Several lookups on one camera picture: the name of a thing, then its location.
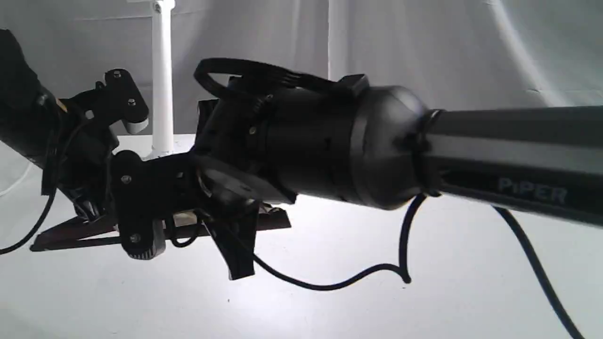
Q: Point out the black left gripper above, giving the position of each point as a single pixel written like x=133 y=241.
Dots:
x=80 y=150

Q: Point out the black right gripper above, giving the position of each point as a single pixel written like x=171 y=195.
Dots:
x=146 y=191

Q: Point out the painted paper folding fan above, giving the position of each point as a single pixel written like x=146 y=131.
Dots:
x=78 y=233

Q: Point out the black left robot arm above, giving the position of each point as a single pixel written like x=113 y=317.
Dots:
x=28 y=110

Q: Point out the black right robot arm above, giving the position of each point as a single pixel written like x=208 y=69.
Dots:
x=273 y=134

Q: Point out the white backdrop curtain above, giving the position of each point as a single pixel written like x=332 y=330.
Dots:
x=454 y=54

